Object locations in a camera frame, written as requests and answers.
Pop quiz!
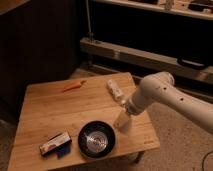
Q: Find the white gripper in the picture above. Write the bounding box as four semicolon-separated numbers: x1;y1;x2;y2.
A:
114;110;131;130

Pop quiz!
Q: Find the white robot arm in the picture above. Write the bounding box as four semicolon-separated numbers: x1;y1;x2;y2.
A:
114;72;213;135

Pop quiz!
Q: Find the white tube bottle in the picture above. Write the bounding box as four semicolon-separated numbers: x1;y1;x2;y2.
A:
106;79;125;106

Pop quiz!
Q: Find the black bowl with metal inside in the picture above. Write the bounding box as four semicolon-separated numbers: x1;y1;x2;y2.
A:
78;121;116;159

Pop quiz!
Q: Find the wooden folding table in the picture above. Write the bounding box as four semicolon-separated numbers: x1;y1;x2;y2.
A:
7;73;160;171

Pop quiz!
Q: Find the orange toy carrot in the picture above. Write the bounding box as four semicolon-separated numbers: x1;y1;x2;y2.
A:
62;80;86;92

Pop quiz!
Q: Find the small printed cardboard box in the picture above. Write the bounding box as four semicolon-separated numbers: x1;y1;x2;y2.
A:
39;131;71;156

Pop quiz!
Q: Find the blue sponge block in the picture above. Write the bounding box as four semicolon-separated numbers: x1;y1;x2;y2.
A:
56;144;70;159

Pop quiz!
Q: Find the vertical metal pole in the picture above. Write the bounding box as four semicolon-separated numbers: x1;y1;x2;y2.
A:
85;0;93;42

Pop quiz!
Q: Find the metal shelf rail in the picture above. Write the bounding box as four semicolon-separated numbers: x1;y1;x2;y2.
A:
80;37;213;84

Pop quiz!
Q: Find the black handle on shelf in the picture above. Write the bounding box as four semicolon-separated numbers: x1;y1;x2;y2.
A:
177;58;209;70

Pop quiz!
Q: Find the black cable on floor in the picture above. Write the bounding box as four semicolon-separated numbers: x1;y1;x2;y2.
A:
200;150;213;171

